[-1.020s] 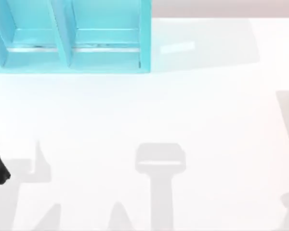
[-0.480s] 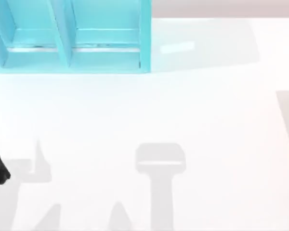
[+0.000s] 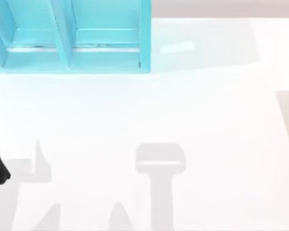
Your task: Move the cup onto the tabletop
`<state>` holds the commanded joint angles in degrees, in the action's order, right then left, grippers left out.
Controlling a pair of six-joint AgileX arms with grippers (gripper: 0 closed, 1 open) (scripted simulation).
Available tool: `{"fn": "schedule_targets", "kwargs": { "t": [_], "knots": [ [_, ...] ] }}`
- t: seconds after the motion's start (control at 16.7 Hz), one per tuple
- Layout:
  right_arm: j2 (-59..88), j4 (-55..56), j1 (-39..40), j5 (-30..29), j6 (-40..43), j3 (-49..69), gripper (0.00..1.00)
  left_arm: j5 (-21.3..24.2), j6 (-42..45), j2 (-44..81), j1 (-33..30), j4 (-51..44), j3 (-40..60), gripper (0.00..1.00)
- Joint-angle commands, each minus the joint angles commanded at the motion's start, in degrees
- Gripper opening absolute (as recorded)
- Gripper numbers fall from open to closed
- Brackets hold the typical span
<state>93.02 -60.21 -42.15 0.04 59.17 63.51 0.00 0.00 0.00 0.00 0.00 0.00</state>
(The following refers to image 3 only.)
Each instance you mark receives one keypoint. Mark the light blue rack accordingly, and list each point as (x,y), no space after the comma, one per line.
(106,41)

